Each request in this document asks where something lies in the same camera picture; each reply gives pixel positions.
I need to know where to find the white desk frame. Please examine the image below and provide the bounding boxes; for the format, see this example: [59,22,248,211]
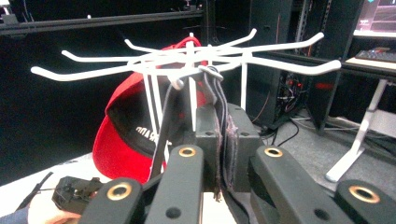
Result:
[324,57,396,183]

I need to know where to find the white wire hat rack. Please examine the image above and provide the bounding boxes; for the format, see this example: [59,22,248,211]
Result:
[30,28,343,175]

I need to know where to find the black computer tower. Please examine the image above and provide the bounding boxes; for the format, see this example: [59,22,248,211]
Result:
[246,0,312,129]

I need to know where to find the computer monitor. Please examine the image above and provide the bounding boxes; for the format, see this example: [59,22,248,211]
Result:
[354,0,396,39]

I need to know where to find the dark keyboard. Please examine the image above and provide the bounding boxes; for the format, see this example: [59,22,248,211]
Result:
[354,46,396,64]

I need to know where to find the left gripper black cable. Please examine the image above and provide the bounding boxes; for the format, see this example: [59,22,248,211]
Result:
[16,171,58,212]

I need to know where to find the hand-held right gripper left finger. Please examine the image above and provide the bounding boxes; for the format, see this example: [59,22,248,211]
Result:
[145,104,219,224]

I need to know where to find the black shelf beam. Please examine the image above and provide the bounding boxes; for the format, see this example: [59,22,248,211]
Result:
[0,9,205,35]

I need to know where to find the red baseball cap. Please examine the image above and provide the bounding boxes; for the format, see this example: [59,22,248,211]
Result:
[92,35,208,185]

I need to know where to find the black floor cables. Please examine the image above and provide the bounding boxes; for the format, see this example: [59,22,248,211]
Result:
[257,116,316,147]

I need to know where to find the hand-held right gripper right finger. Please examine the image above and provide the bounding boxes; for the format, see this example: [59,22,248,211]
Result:
[226,103,354,224]

